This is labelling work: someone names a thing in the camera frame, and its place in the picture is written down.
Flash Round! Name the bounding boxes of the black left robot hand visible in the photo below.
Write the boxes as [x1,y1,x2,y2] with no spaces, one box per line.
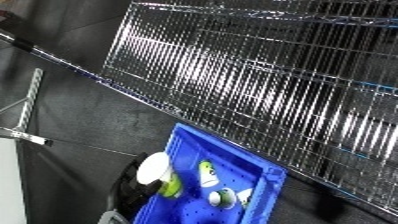
[104,152,166,217]

